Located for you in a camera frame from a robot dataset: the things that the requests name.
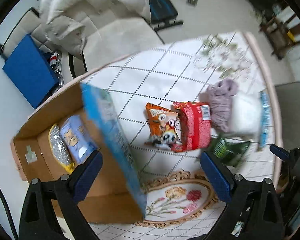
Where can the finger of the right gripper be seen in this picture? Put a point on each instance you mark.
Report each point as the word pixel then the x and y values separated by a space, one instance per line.
pixel 279 152

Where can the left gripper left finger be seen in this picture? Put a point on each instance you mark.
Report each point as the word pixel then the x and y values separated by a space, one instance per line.
pixel 38 218

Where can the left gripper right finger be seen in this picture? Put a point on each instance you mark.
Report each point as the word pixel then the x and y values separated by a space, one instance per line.
pixel 252 208

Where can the blue tissue pack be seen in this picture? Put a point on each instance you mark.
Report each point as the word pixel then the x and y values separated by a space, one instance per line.
pixel 77 139

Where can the red noodle packet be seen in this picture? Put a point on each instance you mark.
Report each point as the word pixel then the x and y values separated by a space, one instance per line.
pixel 195 125

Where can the light blue narrow packet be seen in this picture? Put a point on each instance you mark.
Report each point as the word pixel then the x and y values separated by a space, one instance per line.
pixel 265 119

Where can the dark green snack bag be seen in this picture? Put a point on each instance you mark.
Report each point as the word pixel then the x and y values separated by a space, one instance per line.
pixel 229 153

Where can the grey chair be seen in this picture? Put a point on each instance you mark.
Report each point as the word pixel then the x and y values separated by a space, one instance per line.
pixel 289 100

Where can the brown cardboard box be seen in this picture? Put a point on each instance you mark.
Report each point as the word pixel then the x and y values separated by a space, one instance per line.
pixel 116 195

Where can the white plastic pack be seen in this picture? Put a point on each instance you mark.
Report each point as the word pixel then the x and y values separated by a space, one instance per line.
pixel 246 114

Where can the yellow silver snack bag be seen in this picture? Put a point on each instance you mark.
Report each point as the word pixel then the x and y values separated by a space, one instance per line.
pixel 59 149

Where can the lavender fuzzy cloth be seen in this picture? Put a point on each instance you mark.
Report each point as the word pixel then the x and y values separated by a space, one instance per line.
pixel 220 96

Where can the orange snack bag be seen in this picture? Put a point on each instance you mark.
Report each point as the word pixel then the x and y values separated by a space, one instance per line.
pixel 162 123

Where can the dark wooden shelf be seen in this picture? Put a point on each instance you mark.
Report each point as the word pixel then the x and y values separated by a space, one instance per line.
pixel 282 32

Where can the blue flat board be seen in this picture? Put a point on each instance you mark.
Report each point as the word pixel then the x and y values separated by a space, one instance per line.
pixel 30 72

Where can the beige sofa chair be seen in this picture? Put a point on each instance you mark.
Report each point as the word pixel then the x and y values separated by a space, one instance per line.
pixel 114 41

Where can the blue black exercise bench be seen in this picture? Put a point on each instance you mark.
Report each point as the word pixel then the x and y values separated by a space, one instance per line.
pixel 163 15

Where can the white puffy jacket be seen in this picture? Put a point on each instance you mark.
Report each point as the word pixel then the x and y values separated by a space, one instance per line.
pixel 68 23

